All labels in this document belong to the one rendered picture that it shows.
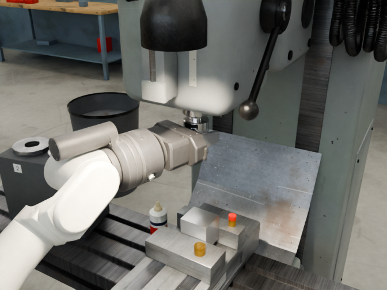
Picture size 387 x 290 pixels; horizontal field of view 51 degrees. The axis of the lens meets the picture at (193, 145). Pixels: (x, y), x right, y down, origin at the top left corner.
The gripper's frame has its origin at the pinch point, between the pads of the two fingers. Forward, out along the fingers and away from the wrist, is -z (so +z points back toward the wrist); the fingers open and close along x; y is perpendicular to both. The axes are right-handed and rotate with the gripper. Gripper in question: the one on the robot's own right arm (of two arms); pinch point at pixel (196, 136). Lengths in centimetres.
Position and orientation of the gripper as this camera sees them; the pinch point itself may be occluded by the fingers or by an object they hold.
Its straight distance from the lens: 74.7
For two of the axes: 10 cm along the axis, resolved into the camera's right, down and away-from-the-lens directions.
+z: -7.3, 2.8, -6.2
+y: -0.1, 9.1, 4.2
